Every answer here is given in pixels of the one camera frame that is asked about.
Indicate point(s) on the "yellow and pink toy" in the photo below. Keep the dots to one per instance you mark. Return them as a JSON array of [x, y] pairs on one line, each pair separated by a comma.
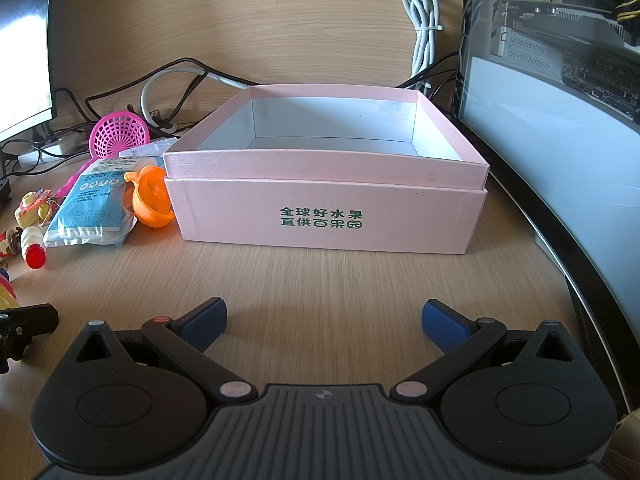
[[34, 207]]

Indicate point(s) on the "computer monitor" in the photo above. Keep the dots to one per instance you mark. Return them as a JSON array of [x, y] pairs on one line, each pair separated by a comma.
[[25, 45]]

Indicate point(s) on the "orange plastic toy cup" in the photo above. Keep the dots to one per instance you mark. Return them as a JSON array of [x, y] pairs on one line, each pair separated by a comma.
[[150, 197]]

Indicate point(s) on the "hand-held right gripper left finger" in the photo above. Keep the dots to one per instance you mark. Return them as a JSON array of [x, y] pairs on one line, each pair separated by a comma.
[[204, 325]]

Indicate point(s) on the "pink plastic strainer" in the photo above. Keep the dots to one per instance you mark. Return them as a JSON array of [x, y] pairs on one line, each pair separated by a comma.
[[117, 132]]

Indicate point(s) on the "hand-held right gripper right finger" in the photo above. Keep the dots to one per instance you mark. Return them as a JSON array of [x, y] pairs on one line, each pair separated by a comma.
[[445, 327]]

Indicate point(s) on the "wooden desktop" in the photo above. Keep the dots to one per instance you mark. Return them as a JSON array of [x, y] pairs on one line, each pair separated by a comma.
[[325, 280]]

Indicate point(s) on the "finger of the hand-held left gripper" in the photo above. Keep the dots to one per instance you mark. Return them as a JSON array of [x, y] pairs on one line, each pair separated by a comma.
[[27, 322]]

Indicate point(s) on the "blue and white packet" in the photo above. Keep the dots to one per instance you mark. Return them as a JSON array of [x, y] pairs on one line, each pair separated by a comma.
[[92, 200]]

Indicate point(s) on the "white bottle with red cap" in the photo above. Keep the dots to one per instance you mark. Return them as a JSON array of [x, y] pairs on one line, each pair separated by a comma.
[[34, 250]]

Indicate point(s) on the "pink cardboard box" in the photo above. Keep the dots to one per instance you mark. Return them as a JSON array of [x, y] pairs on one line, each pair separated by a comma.
[[325, 195]]

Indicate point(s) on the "glass-sided computer case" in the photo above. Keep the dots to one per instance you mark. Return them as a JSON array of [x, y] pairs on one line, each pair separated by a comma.
[[555, 110]]

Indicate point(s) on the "white power strip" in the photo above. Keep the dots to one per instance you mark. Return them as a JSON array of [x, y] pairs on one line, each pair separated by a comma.
[[57, 147]]

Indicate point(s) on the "yellow plastic toy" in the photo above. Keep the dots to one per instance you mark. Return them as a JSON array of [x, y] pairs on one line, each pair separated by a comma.
[[6, 292]]

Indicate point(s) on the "small doll figure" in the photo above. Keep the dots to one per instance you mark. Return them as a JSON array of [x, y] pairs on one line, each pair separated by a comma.
[[9, 241]]

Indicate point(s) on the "clear white plastic package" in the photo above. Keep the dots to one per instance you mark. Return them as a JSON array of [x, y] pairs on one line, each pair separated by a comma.
[[150, 146]]

